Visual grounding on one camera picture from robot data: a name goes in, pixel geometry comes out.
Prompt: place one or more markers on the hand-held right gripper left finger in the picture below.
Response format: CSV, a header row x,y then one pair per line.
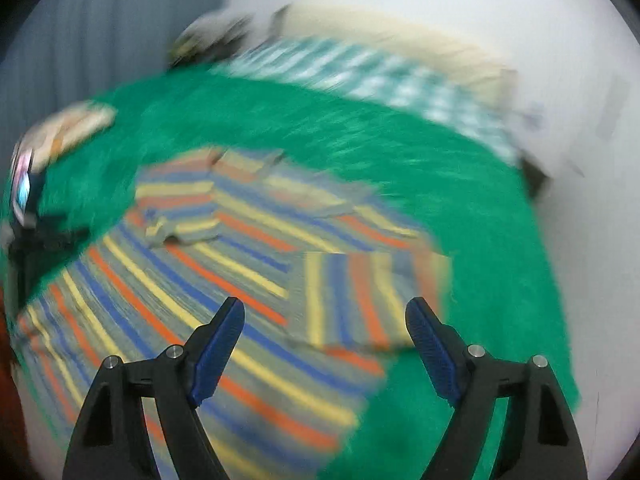
x,y
220,350

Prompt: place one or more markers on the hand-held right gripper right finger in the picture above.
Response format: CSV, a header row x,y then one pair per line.
x,y
431,350

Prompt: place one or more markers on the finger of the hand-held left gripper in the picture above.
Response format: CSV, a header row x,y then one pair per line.
x,y
55,235

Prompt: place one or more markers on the striped multicolour shirt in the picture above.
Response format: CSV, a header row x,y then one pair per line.
x,y
250,260

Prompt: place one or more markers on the cream patterned folded cloth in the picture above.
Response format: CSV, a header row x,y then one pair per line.
x,y
70,125

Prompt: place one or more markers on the reddish wooden board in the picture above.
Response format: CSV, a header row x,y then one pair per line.
x,y
6,370

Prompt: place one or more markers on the grey curtain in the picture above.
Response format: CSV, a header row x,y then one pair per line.
x,y
100,35

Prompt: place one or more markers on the green patterned blanket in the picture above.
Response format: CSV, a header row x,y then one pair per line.
x,y
400,170

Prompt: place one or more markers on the grey checked cloth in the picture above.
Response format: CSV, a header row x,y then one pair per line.
x,y
210,35

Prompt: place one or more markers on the green white checked bedsheet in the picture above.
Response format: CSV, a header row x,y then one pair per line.
x,y
375,75

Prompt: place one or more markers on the cream pillow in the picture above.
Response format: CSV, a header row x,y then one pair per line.
x,y
400,35

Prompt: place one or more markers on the dark bed frame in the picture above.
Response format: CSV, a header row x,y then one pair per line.
x,y
535,177

